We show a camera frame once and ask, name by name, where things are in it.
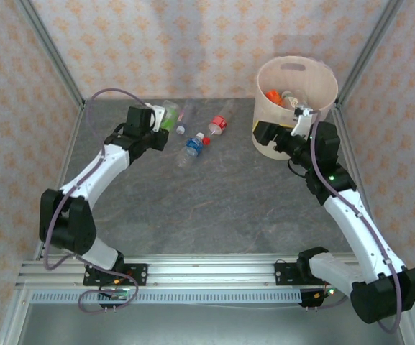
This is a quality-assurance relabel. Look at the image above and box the clear bottle green white label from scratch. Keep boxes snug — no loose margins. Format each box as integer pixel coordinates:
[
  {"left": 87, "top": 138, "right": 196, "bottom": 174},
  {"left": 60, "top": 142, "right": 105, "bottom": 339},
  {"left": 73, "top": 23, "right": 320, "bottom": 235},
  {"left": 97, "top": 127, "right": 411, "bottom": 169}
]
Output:
[{"left": 160, "top": 99, "right": 181, "bottom": 132}]

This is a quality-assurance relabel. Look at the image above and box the bright orange bottle white sticker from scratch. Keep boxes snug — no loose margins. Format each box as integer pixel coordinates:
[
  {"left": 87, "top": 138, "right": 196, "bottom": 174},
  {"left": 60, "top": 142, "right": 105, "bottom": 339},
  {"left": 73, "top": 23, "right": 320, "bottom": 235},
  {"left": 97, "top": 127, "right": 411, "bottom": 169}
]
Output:
[{"left": 265, "top": 88, "right": 284, "bottom": 106}]

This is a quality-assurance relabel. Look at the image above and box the red label clear bottle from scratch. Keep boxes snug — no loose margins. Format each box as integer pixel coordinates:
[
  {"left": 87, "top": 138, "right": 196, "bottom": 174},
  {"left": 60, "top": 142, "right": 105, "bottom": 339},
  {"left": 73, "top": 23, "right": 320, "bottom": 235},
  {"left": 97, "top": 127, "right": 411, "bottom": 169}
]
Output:
[{"left": 206, "top": 99, "right": 237, "bottom": 137}]

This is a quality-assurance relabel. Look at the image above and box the clear bottle green band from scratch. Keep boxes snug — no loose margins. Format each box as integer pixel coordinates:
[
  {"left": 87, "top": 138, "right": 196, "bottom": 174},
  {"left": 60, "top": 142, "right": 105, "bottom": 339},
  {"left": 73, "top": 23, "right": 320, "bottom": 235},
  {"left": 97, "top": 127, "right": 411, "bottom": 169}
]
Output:
[{"left": 281, "top": 89, "right": 311, "bottom": 111}]

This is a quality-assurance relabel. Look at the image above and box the white cap blue label bottle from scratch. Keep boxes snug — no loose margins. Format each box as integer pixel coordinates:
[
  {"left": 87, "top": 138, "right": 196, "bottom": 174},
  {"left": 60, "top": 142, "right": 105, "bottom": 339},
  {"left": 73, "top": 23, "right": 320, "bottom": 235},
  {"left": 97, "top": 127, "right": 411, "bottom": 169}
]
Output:
[{"left": 173, "top": 132, "right": 205, "bottom": 170}]

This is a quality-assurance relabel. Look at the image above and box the pink plastic bin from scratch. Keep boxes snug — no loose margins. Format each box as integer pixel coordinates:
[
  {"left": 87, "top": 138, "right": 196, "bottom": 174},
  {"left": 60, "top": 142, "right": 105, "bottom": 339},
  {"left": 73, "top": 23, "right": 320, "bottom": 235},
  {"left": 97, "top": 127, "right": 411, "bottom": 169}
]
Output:
[{"left": 252, "top": 55, "right": 339, "bottom": 159}]

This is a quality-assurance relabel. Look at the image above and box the purple tinted clear bottle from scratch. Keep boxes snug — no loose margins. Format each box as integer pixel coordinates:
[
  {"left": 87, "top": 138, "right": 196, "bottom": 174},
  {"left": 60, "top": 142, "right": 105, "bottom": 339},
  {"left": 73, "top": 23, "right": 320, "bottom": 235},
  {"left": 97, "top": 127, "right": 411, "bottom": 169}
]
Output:
[{"left": 175, "top": 101, "right": 198, "bottom": 136}]

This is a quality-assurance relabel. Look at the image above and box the small circuit board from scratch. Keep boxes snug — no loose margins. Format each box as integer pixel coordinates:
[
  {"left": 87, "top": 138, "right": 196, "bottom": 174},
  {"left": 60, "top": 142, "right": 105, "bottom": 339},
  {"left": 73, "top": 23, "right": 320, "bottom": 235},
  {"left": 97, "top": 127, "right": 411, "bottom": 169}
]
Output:
[
  {"left": 313, "top": 285, "right": 341, "bottom": 299},
  {"left": 99, "top": 285, "right": 129, "bottom": 301}
]

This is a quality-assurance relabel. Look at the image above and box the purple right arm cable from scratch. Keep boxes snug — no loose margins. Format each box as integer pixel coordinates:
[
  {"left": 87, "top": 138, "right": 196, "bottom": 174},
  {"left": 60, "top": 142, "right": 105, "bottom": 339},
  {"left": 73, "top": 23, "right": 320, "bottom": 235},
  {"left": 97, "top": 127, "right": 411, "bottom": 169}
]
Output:
[{"left": 309, "top": 109, "right": 404, "bottom": 334}]

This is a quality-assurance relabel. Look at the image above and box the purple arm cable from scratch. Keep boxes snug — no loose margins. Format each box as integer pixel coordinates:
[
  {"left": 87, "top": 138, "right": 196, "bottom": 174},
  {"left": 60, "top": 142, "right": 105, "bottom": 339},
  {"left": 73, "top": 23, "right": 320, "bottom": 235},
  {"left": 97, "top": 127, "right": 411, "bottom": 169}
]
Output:
[
  {"left": 309, "top": 109, "right": 404, "bottom": 334},
  {"left": 43, "top": 88, "right": 150, "bottom": 314}
]

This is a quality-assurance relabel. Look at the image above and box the aluminium table side rail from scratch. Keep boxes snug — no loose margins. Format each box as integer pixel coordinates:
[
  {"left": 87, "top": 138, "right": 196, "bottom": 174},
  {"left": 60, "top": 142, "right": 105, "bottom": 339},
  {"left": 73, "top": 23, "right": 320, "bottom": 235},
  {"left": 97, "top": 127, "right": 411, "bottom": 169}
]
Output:
[
  {"left": 331, "top": 102, "right": 406, "bottom": 274},
  {"left": 36, "top": 103, "right": 86, "bottom": 260}
]

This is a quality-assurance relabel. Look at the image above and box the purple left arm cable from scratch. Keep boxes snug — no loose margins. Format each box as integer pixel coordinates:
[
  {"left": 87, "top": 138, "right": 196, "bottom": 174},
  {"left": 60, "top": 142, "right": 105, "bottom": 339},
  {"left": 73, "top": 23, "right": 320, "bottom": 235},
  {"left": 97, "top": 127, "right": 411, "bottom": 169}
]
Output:
[{"left": 43, "top": 88, "right": 150, "bottom": 314}]

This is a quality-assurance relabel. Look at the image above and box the aluminium frame post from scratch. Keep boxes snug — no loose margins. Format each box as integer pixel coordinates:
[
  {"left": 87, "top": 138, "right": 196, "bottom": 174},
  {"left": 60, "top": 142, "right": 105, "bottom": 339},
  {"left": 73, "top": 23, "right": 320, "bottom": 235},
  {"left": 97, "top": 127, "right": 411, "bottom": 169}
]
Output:
[
  {"left": 14, "top": 0, "right": 86, "bottom": 111},
  {"left": 334, "top": 0, "right": 406, "bottom": 109}
]

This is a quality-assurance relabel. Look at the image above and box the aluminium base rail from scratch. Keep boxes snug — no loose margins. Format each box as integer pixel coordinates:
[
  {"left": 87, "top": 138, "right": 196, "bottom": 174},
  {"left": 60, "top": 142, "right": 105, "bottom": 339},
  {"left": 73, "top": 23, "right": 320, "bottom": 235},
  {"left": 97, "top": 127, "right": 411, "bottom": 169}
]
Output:
[{"left": 14, "top": 254, "right": 408, "bottom": 289}]

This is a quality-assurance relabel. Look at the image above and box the slotted grey cable duct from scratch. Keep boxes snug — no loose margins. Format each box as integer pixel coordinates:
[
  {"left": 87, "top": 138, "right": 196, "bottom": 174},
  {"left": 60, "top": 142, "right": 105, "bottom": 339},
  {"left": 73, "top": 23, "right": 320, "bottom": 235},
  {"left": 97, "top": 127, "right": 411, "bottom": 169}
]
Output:
[{"left": 30, "top": 290, "right": 304, "bottom": 305}]

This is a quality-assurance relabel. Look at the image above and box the aluminium frame leg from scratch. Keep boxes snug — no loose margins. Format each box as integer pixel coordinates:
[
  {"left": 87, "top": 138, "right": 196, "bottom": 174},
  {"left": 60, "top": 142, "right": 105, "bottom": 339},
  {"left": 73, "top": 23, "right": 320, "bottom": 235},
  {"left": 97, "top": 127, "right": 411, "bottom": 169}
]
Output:
[
  {"left": 0, "top": 287, "right": 32, "bottom": 345},
  {"left": 388, "top": 287, "right": 415, "bottom": 345}
]

